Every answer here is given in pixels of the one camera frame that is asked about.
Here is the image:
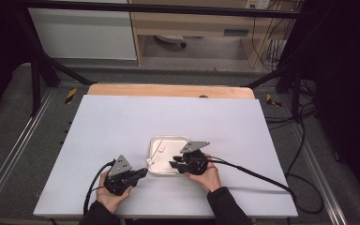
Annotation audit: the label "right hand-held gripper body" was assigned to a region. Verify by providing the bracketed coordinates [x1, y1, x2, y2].
[179, 141, 211, 176]

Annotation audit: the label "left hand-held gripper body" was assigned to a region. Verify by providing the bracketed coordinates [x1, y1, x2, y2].
[103, 154, 139, 197]

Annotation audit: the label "white square tray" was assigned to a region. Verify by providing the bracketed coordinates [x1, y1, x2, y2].
[147, 135, 191, 176]

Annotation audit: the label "thin wooden skewer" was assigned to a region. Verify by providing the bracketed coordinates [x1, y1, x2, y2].
[149, 139, 164, 162]

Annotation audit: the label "person's right hand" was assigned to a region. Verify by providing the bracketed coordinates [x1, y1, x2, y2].
[185, 153, 222, 193]

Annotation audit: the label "person's left hand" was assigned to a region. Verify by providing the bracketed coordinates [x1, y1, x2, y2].
[95, 170, 133, 215]

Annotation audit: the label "wooden table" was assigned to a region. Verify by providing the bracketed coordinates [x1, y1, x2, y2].
[86, 82, 256, 100]

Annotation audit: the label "yellow black tape strip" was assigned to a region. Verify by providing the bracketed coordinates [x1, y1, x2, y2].
[265, 93, 282, 108]
[64, 87, 79, 105]

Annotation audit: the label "office chair base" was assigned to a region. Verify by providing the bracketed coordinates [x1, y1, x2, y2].
[154, 34, 188, 49]

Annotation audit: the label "light wooden desk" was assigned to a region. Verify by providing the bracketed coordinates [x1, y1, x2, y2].
[127, 0, 302, 69]

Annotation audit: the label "white cabinet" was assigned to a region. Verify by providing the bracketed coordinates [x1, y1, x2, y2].
[28, 7, 138, 61]

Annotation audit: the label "white power strip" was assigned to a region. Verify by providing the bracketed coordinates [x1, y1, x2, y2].
[245, 0, 271, 10]

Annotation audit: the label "black curtain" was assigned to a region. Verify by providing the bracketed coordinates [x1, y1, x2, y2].
[277, 0, 360, 214]
[0, 0, 34, 126]

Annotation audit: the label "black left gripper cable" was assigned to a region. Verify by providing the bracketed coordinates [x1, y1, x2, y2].
[82, 159, 116, 218]

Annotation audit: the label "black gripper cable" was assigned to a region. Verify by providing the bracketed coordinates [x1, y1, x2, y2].
[82, 159, 116, 218]
[196, 155, 324, 216]

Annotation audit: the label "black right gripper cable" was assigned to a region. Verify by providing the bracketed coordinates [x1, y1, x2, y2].
[196, 155, 324, 216]

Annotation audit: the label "aluminium floor rail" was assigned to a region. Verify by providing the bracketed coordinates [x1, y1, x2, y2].
[0, 88, 56, 214]
[289, 123, 349, 225]

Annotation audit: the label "black floor cables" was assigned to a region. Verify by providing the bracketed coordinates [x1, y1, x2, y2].
[263, 79, 319, 176]

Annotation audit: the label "hanging black cables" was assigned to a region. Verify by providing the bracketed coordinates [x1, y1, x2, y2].
[250, 8, 295, 71]

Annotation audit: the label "black metal frame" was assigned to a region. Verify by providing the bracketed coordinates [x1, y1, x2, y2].
[12, 0, 313, 117]

